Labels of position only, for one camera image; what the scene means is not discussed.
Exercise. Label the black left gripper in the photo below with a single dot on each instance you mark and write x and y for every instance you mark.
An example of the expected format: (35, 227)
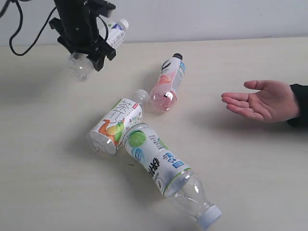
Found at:
(78, 30)

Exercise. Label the clear bottle blue white label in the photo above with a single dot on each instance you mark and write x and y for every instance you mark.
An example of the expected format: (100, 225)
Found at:
(81, 65)

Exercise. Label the pink peach drink bottle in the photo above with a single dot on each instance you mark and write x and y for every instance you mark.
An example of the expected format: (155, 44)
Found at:
(164, 94)

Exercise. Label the fruit tea bottle white label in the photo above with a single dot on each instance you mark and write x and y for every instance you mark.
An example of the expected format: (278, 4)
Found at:
(108, 133)

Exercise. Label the lime label clear bottle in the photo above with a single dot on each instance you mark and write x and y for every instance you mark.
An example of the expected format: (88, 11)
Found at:
(174, 178)

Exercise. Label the open bare human hand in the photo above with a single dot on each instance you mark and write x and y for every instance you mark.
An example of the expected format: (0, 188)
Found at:
(272, 102)

